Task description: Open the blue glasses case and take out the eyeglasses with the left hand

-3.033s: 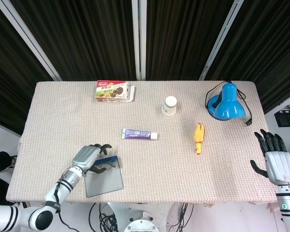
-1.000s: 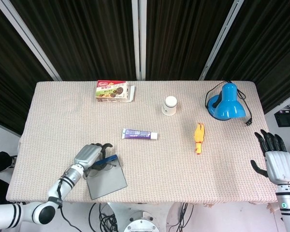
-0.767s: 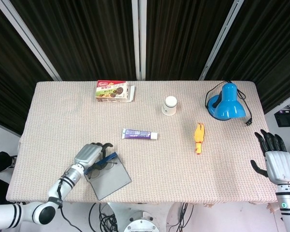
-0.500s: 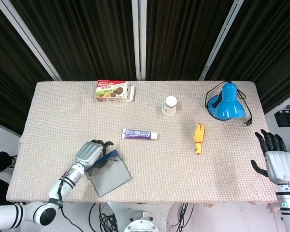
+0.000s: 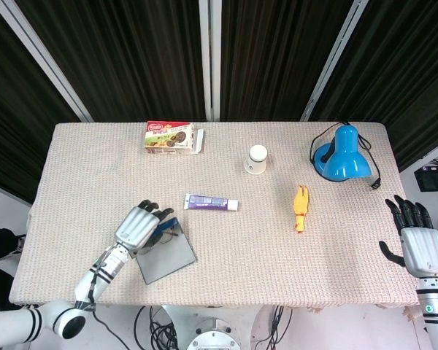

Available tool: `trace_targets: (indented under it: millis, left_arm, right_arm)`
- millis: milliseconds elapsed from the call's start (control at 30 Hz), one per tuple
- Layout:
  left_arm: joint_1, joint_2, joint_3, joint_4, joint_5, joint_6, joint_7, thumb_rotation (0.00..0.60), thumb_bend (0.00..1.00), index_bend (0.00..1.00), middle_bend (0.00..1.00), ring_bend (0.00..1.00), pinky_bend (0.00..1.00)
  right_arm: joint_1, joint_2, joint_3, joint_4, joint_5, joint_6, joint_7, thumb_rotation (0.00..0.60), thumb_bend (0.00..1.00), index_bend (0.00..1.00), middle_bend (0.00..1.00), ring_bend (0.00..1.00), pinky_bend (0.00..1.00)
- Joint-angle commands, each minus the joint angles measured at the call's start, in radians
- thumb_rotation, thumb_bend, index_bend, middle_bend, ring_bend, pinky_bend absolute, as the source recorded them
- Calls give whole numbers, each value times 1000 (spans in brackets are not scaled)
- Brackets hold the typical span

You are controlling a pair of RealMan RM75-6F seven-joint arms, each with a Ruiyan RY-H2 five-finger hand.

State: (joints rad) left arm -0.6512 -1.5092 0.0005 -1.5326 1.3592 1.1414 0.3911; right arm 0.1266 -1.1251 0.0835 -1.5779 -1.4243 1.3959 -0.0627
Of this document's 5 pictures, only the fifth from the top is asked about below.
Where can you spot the dark pleated curtain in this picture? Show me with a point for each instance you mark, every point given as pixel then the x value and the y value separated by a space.
pixel 131 54

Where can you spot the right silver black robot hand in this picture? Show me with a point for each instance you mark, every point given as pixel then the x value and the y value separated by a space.
pixel 423 253

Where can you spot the black screen device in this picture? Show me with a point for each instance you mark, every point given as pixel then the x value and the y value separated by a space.
pixel 434 180

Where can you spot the white paper cup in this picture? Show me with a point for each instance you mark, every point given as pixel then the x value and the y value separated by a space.
pixel 256 160

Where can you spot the opened cookie carton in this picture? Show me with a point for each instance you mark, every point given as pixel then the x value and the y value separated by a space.
pixel 168 138

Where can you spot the blue glasses case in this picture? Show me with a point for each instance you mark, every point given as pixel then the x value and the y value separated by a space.
pixel 168 259

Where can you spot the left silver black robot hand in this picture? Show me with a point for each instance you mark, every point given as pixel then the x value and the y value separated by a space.
pixel 137 229

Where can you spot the yellow rubber chicken toy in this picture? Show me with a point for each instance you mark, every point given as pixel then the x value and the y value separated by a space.
pixel 300 208

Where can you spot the blue desk lamp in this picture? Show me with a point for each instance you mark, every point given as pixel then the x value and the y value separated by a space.
pixel 346 156

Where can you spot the thin wire eyeglasses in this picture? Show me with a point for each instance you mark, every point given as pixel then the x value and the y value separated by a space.
pixel 166 237

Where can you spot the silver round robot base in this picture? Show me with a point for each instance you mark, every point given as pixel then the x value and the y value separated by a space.
pixel 213 337

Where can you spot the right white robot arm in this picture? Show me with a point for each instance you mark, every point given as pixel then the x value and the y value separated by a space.
pixel 436 313

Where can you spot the white frame post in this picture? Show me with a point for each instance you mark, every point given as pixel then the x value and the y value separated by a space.
pixel 47 62
pixel 332 62
pixel 210 58

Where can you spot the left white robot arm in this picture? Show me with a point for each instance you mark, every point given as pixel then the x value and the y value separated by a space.
pixel 102 277

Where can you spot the beige cloth-covered table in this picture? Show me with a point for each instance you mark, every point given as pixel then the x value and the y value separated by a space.
pixel 259 262

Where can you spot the purple toothpaste tube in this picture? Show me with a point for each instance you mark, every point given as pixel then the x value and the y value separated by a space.
pixel 208 202

